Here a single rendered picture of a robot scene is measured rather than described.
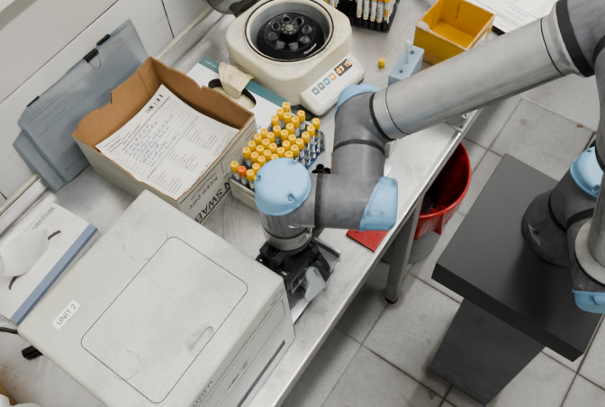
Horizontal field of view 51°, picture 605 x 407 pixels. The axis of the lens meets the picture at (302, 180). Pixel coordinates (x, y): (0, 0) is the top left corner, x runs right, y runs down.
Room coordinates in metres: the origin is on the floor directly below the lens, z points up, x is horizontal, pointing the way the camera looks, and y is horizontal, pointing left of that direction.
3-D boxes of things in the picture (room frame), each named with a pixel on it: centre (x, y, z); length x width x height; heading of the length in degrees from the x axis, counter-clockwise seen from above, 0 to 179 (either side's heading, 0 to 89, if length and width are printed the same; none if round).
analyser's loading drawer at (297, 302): (0.43, 0.03, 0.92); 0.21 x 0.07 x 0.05; 141
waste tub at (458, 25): (1.01, -0.38, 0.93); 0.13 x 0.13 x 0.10; 48
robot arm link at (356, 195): (0.43, -0.07, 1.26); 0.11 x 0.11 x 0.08; 80
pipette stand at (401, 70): (0.90, -0.25, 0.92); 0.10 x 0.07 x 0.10; 147
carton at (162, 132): (0.75, 0.27, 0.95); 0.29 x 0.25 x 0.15; 51
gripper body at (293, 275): (0.42, 0.03, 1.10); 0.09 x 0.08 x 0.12; 141
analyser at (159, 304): (0.34, 0.22, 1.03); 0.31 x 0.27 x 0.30; 141
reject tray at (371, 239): (0.55, -0.12, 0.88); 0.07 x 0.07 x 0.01; 51
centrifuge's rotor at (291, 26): (1.01, 0.00, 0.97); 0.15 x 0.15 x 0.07
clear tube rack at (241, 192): (0.71, 0.05, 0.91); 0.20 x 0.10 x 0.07; 141
